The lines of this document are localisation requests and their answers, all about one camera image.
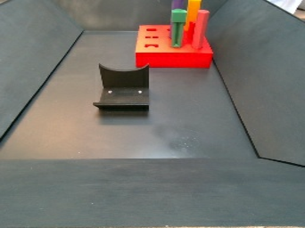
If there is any green peg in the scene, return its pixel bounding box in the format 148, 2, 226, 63
169, 9, 187, 48

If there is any black curved holder bracket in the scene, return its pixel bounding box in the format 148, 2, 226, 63
92, 65, 149, 109

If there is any purple round cylinder peg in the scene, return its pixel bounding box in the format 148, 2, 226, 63
168, 0, 188, 39

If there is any yellow peg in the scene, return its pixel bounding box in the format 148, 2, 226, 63
183, 0, 201, 30

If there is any red peg board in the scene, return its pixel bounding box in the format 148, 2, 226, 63
135, 25, 212, 69

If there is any red-pink peg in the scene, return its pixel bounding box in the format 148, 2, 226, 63
191, 10, 210, 49

